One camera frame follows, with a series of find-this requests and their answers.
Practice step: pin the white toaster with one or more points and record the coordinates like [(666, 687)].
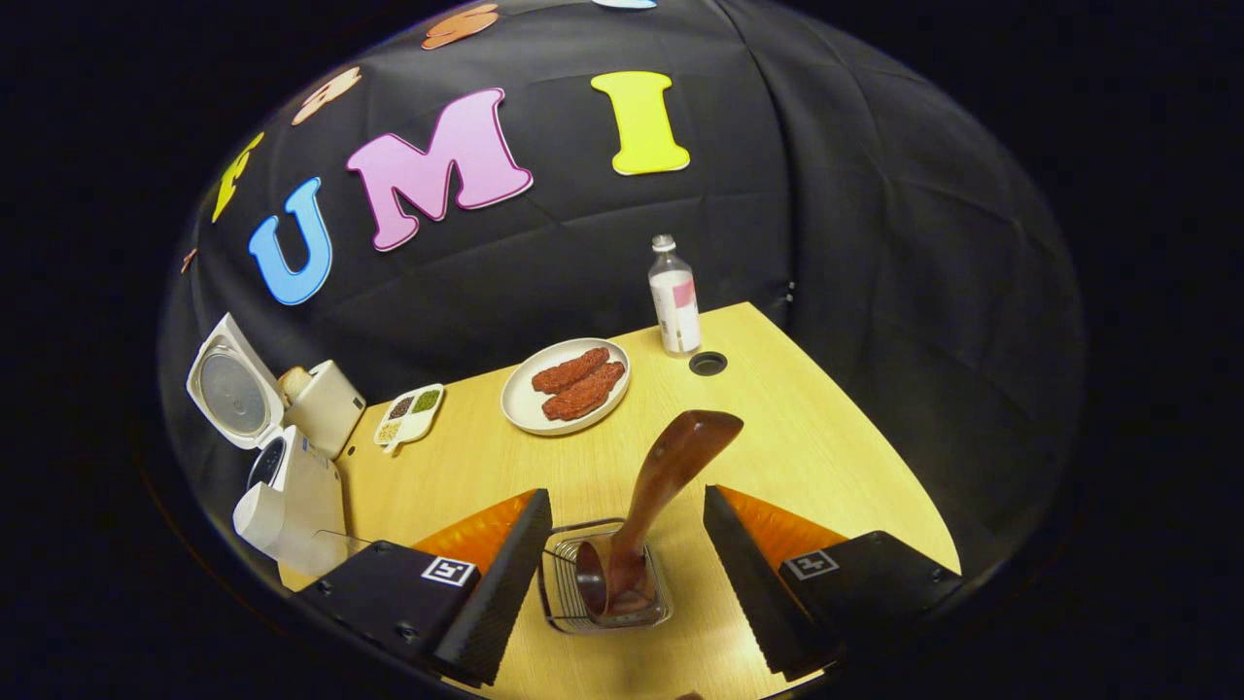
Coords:
[(330, 403)]

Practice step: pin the black table grommet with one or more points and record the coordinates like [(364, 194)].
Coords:
[(708, 364)]

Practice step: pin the clear bottle with white label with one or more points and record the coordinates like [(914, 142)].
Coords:
[(675, 311)]

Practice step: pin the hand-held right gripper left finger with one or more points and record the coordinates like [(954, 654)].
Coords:
[(496, 593)]

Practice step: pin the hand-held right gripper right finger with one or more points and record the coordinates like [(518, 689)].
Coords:
[(753, 593)]

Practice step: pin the white divided grain dish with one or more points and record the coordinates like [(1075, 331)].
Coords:
[(408, 416)]

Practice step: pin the white round plate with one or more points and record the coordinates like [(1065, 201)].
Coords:
[(520, 403)]

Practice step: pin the brown wooden spoon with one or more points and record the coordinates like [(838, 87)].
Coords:
[(671, 467)]

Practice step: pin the red meat piece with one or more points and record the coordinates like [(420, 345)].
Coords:
[(585, 394), (571, 369)]

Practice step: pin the white rice cooker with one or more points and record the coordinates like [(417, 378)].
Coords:
[(306, 486)]

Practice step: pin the toast slice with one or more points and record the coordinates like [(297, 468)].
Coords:
[(294, 384)]

